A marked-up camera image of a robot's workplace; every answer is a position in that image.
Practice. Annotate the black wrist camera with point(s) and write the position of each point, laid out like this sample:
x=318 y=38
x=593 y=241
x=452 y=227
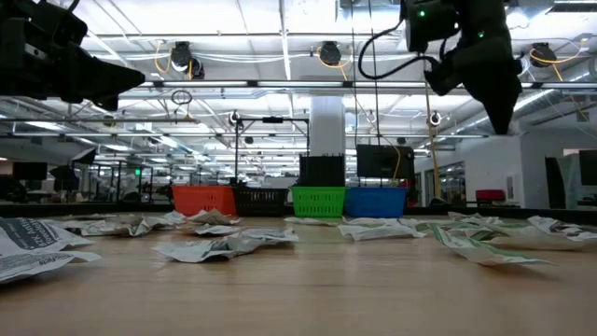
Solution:
x=60 y=23
x=429 y=25

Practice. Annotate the black monitor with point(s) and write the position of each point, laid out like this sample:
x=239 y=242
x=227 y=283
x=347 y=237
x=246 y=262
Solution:
x=30 y=171
x=380 y=162
x=588 y=168

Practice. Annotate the white square pillar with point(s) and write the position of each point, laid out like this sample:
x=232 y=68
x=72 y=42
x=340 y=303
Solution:
x=327 y=126

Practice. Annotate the green plastic bin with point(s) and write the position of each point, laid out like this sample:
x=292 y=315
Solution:
x=318 y=201

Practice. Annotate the long light bar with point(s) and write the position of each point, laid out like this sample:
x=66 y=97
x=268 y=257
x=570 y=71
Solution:
x=205 y=84

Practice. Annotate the black softbox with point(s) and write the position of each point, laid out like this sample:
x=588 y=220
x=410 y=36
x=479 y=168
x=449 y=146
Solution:
x=86 y=157

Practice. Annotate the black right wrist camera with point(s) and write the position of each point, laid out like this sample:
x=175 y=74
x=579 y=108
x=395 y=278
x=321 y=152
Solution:
x=429 y=25

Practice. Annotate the black studio lamp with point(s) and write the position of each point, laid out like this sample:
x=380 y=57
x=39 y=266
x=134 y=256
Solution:
x=64 y=177

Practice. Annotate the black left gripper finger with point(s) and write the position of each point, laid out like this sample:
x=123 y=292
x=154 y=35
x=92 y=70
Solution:
x=112 y=91
x=112 y=72

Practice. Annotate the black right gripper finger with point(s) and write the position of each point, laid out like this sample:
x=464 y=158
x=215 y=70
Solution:
x=508 y=107
x=490 y=107

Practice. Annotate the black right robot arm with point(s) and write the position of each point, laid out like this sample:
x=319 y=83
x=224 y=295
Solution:
x=485 y=11

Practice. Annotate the orange plastic bin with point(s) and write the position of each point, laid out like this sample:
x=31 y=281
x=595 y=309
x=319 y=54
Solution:
x=204 y=200

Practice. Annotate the black standing panel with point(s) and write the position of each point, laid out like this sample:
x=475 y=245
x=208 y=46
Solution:
x=555 y=182

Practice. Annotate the black plastic bin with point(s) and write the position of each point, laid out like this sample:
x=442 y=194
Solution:
x=260 y=201

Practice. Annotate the blue plastic bin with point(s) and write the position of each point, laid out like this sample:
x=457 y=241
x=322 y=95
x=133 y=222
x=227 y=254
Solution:
x=375 y=202

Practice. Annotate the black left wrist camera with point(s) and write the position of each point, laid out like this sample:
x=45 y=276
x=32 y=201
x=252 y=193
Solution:
x=60 y=23

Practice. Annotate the white packet black label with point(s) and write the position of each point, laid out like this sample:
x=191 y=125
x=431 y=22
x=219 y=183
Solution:
x=91 y=228
x=32 y=235
x=212 y=229
x=37 y=265
x=196 y=252
x=217 y=214
x=268 y=235
x=140 y=226
x=197 y=220

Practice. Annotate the black aluminium table frame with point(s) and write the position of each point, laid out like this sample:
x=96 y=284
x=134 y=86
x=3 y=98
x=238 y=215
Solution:
x=93 y=208

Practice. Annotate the red box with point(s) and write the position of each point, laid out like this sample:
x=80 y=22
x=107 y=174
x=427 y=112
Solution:
x=490 y=195

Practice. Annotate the white packet red label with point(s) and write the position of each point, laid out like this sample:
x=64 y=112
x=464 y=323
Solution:
x=93 y=216
x=175 y=217

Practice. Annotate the black stacked crates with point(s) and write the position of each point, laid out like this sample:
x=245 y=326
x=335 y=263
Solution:
x=322 y=172

